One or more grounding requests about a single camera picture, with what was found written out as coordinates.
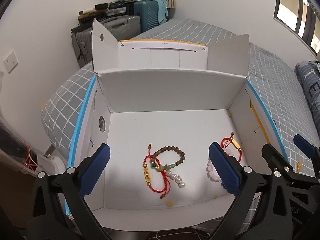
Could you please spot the open white cardboard box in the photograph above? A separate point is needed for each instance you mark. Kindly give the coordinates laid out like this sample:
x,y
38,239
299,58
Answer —
x,y
179,97

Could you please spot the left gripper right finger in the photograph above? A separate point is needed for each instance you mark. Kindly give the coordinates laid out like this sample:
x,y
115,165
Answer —
x,y
272,219

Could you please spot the clutter on suitcases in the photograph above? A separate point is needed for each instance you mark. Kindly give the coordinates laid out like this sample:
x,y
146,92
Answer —
x,y
104,11

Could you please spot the grey checked bed sheet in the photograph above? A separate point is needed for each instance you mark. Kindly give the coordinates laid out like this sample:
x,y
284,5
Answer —
x,y
269,75

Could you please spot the grey suitcase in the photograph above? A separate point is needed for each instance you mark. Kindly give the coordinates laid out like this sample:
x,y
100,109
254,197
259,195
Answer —
x,y
117,29

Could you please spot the dark framed window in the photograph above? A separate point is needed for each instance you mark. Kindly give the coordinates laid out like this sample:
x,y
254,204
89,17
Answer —
x,y
300,17

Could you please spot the red cord bracelet gold charm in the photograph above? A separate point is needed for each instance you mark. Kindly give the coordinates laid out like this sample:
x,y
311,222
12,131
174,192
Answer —
x,y
155,178

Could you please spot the teal suitcase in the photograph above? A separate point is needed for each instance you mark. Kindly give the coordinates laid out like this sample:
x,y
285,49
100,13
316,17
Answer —
x,y
151,13

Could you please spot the red cord bracelet gold tube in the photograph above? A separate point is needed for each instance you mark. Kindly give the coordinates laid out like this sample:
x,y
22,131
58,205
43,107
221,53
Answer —
x,y
231,147

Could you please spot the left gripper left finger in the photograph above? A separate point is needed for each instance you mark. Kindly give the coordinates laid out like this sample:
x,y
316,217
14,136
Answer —
x,y
48,220

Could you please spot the white wall socket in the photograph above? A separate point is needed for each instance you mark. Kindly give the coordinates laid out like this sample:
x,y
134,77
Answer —
x,y
10,62

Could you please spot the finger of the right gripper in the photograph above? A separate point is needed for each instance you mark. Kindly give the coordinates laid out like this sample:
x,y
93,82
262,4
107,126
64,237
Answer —
x,y
276,162
311,151

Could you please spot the folded blue grey duvet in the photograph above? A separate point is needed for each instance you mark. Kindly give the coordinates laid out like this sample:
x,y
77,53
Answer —
x,y
307,73

